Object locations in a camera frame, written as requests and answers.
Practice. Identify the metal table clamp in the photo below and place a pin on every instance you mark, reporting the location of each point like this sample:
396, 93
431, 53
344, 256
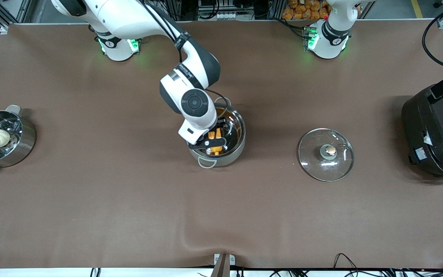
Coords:
221, 265

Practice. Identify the black rice cooker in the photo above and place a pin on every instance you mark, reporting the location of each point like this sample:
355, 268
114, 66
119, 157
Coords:
437, 134

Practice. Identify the brown table cover cloth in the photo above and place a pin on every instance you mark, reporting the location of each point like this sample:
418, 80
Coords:
129, 200

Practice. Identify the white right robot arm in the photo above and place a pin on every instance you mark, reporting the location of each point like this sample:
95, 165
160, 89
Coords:
129, 17

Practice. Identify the glass pot lid with knob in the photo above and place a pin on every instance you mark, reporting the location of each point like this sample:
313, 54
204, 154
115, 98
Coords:
326, 154

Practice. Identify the bag of orange snacks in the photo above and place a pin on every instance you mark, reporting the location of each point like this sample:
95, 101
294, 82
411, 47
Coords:
304, 9

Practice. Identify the pale grey steel cooking pot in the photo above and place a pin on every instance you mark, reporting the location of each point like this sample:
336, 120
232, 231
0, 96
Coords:
237, 148

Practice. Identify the steel steamer pot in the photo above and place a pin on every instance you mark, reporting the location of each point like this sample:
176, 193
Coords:
23, 144

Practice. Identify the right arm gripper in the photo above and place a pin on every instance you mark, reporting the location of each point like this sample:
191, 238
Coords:
224, 125

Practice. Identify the yellow corn cob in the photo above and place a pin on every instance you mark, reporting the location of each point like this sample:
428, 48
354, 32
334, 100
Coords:
219, 134

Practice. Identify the aluminium frame profile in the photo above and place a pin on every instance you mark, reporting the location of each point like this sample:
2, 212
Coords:
10, 11

